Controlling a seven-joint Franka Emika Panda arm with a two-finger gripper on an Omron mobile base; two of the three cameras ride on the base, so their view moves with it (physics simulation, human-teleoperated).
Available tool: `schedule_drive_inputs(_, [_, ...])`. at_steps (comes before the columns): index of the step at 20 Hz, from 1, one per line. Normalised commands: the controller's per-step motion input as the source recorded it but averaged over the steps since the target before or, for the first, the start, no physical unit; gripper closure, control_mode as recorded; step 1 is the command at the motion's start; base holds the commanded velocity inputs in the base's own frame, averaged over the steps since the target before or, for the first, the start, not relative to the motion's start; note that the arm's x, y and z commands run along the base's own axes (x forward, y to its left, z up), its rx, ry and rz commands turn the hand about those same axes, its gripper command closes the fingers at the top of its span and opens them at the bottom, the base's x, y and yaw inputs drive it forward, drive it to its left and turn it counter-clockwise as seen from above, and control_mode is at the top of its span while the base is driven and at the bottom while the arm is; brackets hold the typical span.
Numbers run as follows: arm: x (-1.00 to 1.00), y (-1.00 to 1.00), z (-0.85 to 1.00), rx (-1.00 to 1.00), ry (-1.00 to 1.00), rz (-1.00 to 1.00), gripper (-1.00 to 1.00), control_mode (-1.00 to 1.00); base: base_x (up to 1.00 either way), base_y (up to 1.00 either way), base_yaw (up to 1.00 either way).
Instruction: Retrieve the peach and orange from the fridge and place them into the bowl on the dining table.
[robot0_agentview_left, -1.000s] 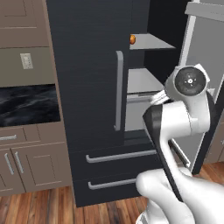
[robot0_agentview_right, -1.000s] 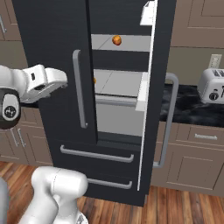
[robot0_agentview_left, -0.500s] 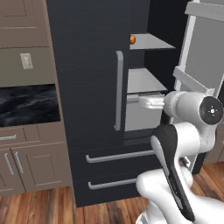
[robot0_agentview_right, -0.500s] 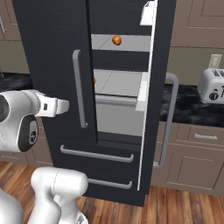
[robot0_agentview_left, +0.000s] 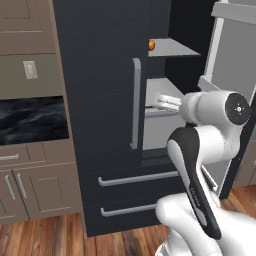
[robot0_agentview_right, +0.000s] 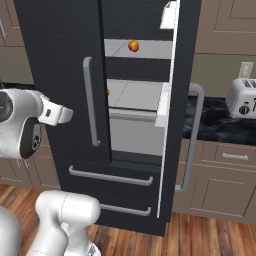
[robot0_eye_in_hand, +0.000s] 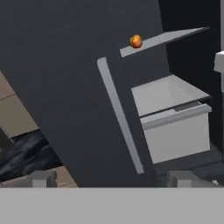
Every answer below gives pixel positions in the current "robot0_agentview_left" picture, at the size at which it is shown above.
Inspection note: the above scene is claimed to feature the open fridge door grey inside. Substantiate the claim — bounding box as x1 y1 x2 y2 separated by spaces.
198 0 256 201

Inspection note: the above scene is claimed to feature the grey cupboard door handle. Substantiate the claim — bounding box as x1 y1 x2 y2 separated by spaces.
15 172 29 200
4 174 17 201

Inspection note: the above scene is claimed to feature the grey fridge door handle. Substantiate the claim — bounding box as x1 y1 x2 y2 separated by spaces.
129 57 143 151

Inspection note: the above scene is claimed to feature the brown wall cupboard door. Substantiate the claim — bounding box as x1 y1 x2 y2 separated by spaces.
0 0 57 56

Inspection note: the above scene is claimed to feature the black fridge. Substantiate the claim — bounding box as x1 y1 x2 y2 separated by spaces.
52 0 256 238

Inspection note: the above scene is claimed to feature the brown base cupboard door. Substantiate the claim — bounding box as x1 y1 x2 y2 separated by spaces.
12 162 83 222
0 169 30 225

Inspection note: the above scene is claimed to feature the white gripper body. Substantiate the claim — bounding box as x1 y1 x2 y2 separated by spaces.
155 94 184 113

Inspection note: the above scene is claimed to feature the brown base cupboard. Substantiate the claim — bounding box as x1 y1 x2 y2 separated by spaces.
232 139 256 188

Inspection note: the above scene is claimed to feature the grey fridge shelf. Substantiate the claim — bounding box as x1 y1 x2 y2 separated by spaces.
148 37 202 58
144 77 188 119

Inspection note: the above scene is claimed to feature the white wall socket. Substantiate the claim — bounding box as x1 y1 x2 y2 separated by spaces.
22 60 39 81

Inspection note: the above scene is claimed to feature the black fridge drawer front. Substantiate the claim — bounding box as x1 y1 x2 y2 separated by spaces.
82 199 174 238
77 162 188 208

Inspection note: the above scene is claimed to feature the brown drawer front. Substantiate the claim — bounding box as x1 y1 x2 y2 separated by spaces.
0 142 48 168

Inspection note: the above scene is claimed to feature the grey fridge drawer handle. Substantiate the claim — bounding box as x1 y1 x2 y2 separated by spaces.
97 170 180 187
100 202 158 218

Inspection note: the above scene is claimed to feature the black fridge door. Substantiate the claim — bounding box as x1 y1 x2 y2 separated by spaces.
52 0 150 175

